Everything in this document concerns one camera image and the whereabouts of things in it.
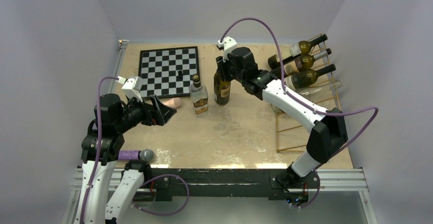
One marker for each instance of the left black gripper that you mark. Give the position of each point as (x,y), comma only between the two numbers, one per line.
(158,113)

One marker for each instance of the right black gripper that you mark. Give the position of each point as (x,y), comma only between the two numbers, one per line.
(222,67)

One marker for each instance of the tall green wine bottle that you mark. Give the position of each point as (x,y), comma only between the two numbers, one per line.
(221,89)

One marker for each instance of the dark wine bottle white label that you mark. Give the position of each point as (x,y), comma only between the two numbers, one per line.
(307,78)

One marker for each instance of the dark wine bottle gold label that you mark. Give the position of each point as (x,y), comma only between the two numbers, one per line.
(298,64)

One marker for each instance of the dark wine bottle cream label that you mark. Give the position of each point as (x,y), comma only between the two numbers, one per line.
(296,50)

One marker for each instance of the clear glass bottle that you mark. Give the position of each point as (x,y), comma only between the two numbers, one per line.
(321,93)

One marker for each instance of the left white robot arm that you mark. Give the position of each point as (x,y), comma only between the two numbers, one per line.
(100,153)

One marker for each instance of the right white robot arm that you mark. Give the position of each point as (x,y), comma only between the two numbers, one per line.
(327,129)

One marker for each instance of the clear square liquor bottle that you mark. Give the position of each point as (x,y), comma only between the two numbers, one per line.
(198,95)

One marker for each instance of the purple glitter microphone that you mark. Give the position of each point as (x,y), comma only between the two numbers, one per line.
(145,155)

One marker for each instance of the black white chessboard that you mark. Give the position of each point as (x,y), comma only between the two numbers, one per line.
(159,70)

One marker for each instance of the black mounting base bar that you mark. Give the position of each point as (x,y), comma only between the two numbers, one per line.
(273,184)

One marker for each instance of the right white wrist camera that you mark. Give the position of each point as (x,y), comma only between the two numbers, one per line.
(227,45)

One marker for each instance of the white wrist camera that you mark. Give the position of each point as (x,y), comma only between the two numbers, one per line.
(227,45)
(131,87)

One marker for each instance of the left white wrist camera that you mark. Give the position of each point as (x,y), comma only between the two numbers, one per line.
(131,87)

